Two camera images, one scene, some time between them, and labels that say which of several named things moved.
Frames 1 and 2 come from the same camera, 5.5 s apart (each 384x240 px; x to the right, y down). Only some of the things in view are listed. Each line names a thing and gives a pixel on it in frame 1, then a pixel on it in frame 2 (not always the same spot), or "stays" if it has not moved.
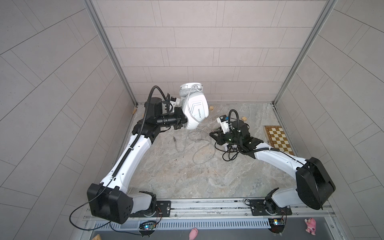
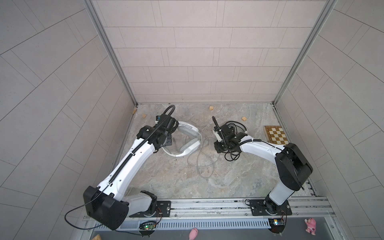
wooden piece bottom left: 97,237 stays
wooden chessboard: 275,137 stays
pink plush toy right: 311,224 stays
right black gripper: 220,138 → 216,146
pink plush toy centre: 193,234 stays
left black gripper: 177,122 → 169,139
